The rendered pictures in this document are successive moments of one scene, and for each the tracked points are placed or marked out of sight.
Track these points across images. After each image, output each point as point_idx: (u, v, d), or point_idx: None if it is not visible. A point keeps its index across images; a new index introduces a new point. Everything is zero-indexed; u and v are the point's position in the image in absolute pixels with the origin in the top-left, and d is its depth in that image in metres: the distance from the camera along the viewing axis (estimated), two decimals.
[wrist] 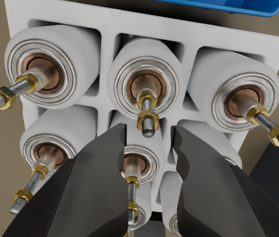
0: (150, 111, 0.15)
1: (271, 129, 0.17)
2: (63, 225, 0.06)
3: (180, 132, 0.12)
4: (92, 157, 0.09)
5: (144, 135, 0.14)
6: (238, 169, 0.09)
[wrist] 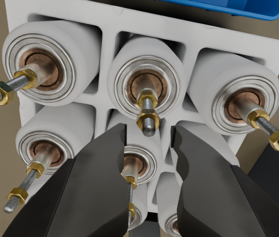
0: None
1: (272, 133, 0.17)
2: (63, 225, 0.06)
3: (180, 132, 0.12)
4: (92, 157, 0.09)
5: (148, 123, 0.14)
6: (238, 169, 0.09)
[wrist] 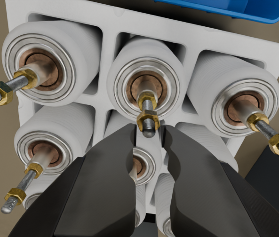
0: (136, 119, 0.15)
1: (271, 136, 0.17)
2: (70, 222, 0.06)
3: (171, 132, 0.12)
4: (101, 156, 0.10)
5: (153, 134, 0.14)
6: (228, 166, 0.09)
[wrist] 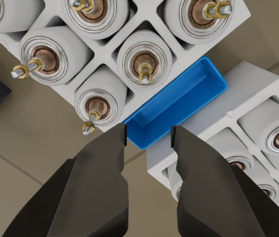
0: (149, 83, 0.26)
1: None
2: (63, 225, 0.06)
3: (180, 132, 0.12)
4: (92, 157, 0.09)
5: (145, 76, 0.24)
6: (238, 169, 0.09)
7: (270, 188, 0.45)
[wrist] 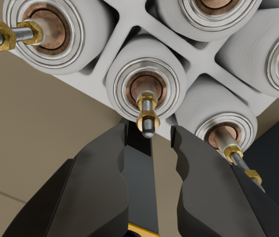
0: None
1: None
2: (63, 225, 0.06)
3: (180, 132, 0.12)
4: (92, 157, 0.09)
5: None
6: (238, 169, 0.09)
7: None
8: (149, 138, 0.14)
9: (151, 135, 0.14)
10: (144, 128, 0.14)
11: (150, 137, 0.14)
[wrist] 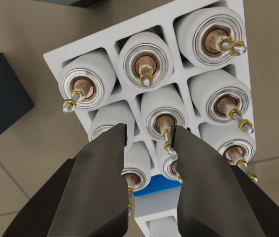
0: None
1: (130, 202, 0.39)
2: (63, 225, 0.06)
3: (180, 132, 0.12)
4: (92, 157, 0.09)
5: None
6: (238, 169, 0.09)
7: None
8: (147, 85, 0.24)
9: (148, 83, 0.24)
10: (143, 81, 0.24)
11: (148, 84, 0.24)
